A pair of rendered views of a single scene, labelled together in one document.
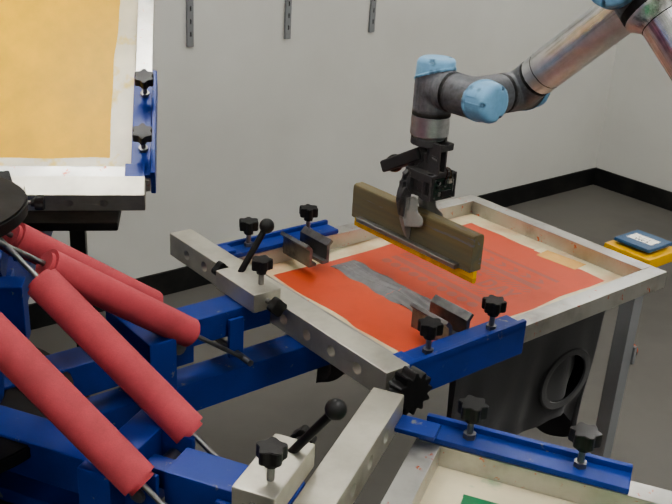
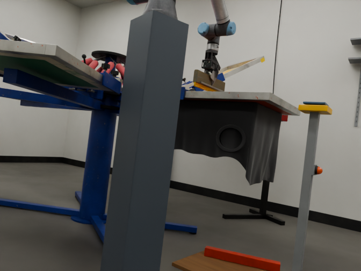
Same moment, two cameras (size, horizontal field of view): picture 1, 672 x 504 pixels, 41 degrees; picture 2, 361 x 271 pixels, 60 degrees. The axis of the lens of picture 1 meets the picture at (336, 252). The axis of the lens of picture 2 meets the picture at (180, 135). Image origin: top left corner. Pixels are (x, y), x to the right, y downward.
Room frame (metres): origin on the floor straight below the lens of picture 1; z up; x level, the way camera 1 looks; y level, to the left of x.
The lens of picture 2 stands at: (1.05, -2.04, 0.72)
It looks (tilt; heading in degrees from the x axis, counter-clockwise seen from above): 1 degrees up; 74
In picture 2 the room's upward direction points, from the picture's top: 7 degrees clockwise
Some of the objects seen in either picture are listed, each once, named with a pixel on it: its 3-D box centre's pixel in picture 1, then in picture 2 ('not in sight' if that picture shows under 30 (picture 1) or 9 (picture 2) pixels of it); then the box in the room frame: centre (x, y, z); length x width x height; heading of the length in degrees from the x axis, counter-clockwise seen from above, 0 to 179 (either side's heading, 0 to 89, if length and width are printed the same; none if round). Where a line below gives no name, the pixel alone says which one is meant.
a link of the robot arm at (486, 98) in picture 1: (479, 97); (208, 30); (1.65, -0.25, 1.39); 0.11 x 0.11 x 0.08; 41
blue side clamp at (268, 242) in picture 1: (278, 249); not in sight; (1.86, 0.13, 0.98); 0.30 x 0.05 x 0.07; 130
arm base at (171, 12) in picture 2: not in sight; (160, 10); (1.27, -0.73, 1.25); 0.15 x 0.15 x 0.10
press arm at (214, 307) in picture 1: (221, 317); not in sight; (1.44, 0.20, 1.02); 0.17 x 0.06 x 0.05; 130
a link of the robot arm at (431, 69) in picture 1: (435, 86); (214, 36); (1.71, -0.17, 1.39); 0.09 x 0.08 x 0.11; 41
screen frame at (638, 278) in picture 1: (443, 271); (222, 103); (1.80, -0.23, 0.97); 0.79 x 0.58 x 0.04; 130
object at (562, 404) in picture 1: (513, 381); (212, 134); (1.70, -0.39, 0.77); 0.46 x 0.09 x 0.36; 130
